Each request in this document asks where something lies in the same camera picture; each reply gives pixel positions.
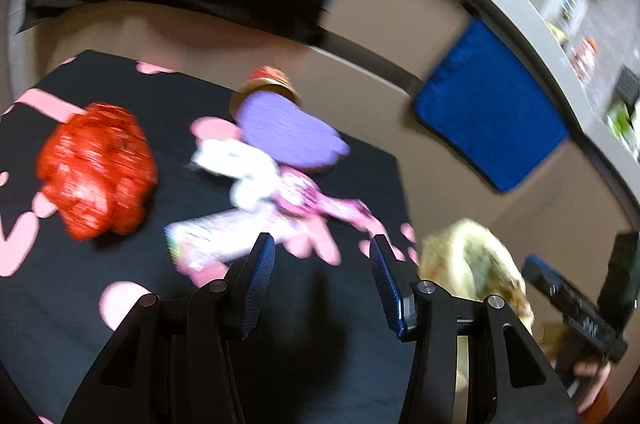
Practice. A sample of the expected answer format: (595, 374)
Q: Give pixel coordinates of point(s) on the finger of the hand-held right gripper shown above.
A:
(542, 275)
(625, 274)

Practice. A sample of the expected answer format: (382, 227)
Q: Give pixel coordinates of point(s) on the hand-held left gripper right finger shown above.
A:
(387, 289)

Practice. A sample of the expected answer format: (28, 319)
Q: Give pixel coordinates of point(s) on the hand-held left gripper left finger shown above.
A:
(257, 289)

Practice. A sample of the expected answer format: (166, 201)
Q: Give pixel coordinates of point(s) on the pink and white snack packet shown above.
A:
(220, 234)

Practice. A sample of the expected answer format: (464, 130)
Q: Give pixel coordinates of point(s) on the pink printed wrapper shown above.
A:
(305, 196)

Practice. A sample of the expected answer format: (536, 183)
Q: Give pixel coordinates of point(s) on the red plastic bag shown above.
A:
(95, 169)

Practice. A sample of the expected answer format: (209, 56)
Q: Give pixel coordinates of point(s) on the brown cup with red top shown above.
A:
(267, 77)

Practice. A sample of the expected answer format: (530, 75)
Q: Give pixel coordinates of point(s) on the person's right hand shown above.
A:
(590, 376)

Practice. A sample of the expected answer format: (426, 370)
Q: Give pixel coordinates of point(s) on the black pink printed tablecloth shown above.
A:
(320, 304)

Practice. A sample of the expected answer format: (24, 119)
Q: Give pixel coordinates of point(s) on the green plastic bag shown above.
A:
(622, 120)

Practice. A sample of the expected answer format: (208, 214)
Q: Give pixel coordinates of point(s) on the blue towel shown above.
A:
(490, 114)

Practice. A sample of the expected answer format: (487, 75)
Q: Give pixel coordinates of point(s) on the orange-capped clear bottle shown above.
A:
(584, 57)

